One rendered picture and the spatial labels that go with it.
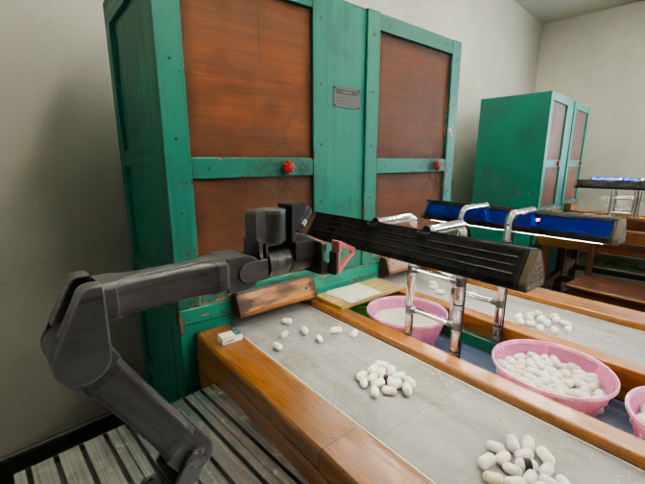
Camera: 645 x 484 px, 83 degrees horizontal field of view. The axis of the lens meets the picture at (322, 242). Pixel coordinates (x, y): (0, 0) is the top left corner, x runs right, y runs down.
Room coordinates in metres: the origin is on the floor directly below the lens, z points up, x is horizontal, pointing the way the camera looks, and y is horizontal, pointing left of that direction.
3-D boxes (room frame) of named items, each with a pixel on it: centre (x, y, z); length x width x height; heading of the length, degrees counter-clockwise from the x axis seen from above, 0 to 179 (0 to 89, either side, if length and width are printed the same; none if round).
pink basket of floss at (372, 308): (1.15, -0.28, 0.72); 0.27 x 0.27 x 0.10
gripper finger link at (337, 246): (0.73, -0.03, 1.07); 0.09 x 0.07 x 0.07; 134
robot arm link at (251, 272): (0.64, 0.12, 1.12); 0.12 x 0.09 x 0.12; 134
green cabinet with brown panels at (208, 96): (1.61, 0.06, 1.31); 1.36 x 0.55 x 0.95; 129
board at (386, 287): (1.32, -0.15, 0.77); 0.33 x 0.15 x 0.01; 129
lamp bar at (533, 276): (0.84, -0.17, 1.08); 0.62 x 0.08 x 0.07; 39
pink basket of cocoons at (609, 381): (0.81, -0.56, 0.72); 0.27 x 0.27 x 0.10
